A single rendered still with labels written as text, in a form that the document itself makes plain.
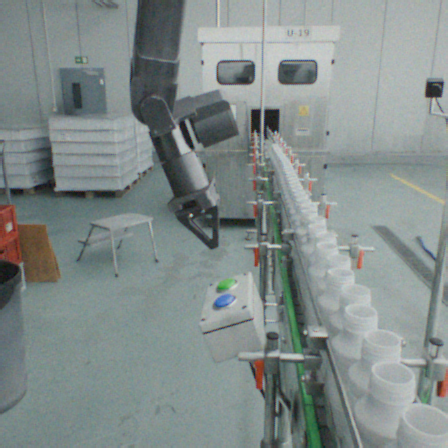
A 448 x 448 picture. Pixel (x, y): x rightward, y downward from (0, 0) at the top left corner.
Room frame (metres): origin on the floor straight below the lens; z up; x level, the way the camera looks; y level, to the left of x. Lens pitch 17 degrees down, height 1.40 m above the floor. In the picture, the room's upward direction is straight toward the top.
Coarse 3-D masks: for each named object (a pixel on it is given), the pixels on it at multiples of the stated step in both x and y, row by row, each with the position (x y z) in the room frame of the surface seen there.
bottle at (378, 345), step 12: (372, 336) 0.41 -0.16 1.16; (384, 336) 0.41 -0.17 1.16; (396, 336) 0.40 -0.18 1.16; (372, 348) 0.39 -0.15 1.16; (384, 348) 0.38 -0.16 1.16; (396, 348) 0.38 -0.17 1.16; (360, 360) 0.40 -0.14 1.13; (372, 360) 0.38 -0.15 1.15; (384, 360) 0.38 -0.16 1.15; (396, 360) 0.38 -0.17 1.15; (348, 372) 0.41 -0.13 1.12; (360, 372) 0.39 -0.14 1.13; (348, 384) 0.40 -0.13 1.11; (360, 384) 0.38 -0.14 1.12; (348, 396) 0.40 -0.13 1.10; (360, 396) 0.38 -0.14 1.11; (348, 432) 0.39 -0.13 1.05; (348, 444) 0.39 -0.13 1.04
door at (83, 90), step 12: (60, 72) 10.43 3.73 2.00; (72, 72) 10.43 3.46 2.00; (84, 72) 10.42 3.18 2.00; (96, 72) 10.36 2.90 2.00; (72, 84) 10.43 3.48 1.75; (84, 84) 10.42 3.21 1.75; (96, 84) 10.40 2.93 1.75; (72, 96) 10.44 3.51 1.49; (84, 96) 10.42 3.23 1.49; (96, 96) 10.40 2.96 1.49; (72, 108) 10.44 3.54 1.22; (84, 108) 10.42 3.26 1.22; (96, 108) 10.41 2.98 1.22
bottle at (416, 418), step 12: (408, 408) 0.29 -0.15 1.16; (420, 408) 0.29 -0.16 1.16; (432, 408) 0.29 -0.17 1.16; (408, 420) 0.29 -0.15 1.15; (420, 420) 0.29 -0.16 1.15; (432, 420) 0.29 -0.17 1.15; (444, 420) 0.28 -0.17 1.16; (396, 432) 0.29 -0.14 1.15; (408, 432) 0.27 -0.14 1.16; (420, 432) 0.27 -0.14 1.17; (432, 432) 0.29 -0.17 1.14; (444, 432) 0.28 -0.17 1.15; (396, 444) 0.29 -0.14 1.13; (408, 444) 0.27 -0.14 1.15; (420, 444) 0.26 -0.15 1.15; (432, 444) 0.26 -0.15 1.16; (444, 444) 0.26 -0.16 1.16
